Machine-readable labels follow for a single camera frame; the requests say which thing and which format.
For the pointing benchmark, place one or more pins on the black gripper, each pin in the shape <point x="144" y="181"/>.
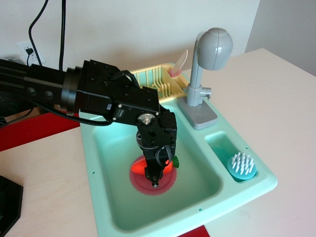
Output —
<point x="157" y="159"/>

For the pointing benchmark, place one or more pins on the orange toy carrot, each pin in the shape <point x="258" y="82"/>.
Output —
<point x="139" y="165"/>

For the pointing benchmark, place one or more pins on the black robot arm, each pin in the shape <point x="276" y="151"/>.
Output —
<point x="100" y="89"/>

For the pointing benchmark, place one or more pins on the teal scrub brush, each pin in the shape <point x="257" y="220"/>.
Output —
<point x="241" y="166"/>

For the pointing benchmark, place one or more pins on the yellow dish rack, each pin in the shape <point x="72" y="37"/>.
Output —
<point x="158" y="78"/>

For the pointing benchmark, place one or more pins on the white wall outlet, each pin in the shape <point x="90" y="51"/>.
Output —
<point x="29" y="53"/>

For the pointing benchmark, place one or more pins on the black base block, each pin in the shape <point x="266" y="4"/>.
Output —
<point x="11" y="196"/>

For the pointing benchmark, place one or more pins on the pink toy plate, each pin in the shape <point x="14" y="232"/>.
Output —
<point x="141" y="184"/>

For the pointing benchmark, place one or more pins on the mint green toy sink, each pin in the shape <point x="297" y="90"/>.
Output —
<point x="203" y="191"/>

